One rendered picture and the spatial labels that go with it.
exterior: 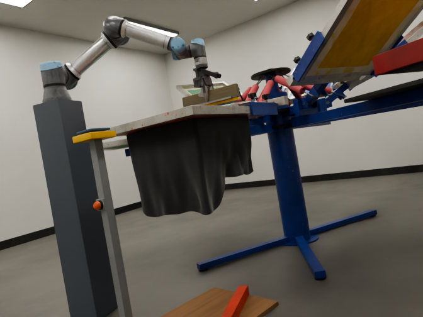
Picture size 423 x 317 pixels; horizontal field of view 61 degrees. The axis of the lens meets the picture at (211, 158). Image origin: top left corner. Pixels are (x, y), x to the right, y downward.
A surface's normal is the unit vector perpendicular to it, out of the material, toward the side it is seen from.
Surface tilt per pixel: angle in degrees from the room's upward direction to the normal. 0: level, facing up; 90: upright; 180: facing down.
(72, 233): 90
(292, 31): 90
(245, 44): 90
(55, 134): 90
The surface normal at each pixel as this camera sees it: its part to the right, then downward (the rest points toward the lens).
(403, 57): -0.90, 0.16
